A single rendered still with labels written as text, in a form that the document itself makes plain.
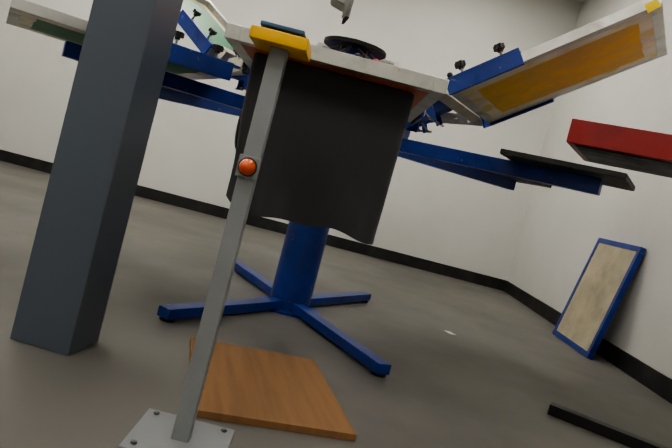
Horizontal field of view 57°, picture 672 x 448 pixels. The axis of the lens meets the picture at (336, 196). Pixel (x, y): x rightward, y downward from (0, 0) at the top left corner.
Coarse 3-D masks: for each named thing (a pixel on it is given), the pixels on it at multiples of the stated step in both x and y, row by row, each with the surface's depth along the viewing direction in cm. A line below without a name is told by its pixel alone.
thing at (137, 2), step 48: (96, 0) 175; (144, 0) 173; (96, 48) 175; (144, 48) 174; (96, 96) 175; (144, 96) 181; (96, 144) 175; (144, 144) 190; (48, 192) 176; (96, 192) 175; (48, 240) 176; (96, 240) 175; (48, 288) 176; (96, 288) 183; (48, 336) 176; (96, 336) 192
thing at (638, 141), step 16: (576, 128) 226; (592, 128) 224; (608, 128) 221; (624, 128) 219; (576, 144) 227; (592, 144) 223; (608, 144) 221; (624, 144) 218; (640, 144) 216; (656, 144) 213; (592, 160) 257; (608, 160) 245; (624, 160) 234; (640, 160) 224; (656, 160) 215
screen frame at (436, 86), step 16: (240, 32) 158; (240, 48) 170; (320, 48) 158; (336, 64) 159; (352, 64) 159; (368, 64) 159; (384, 64) 158; (384, 80) 161; (400, 80) 159; (416, 80) 159; (432, 80) 159; (448, 80) 159; (432, 96) 167; (416, 112) 205
